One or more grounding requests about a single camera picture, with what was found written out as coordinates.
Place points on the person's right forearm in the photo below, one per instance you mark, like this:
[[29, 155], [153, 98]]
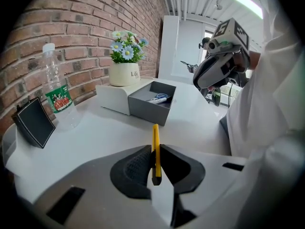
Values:
[[255, 59]]

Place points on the blue-handled scissors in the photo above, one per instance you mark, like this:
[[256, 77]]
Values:
[[160, 95]]

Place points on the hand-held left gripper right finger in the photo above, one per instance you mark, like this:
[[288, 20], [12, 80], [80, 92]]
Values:
[[214, 187]]

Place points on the clear plastic water bottle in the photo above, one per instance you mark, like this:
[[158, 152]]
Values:
[[58, 89]]

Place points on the white grey storage box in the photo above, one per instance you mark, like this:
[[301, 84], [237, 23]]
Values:
[[143, 104]]

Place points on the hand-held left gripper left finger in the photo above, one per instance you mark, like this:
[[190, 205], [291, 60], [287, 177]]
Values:
[[95, 199]]

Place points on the white upright panel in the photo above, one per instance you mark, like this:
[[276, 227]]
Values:
[[169, 51]]

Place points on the cream pot with blue flowers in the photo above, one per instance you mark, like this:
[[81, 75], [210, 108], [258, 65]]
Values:
[[125, 65]]

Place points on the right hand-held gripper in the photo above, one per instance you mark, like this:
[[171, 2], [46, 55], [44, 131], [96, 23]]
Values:
[[228, 34]]

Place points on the black square pen holder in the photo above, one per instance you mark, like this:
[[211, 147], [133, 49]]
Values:
[[33, 123]]

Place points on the person's white shirt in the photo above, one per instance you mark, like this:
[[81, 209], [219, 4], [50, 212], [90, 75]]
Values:
[[269, 104]]

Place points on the person's blue jeans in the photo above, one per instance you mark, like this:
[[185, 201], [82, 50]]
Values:
[[224, 126]]

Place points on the ceiling light panel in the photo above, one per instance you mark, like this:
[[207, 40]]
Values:
[[247, 2]]

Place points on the black and white marker pen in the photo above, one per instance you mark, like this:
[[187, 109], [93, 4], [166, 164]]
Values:
[[158, 100]]

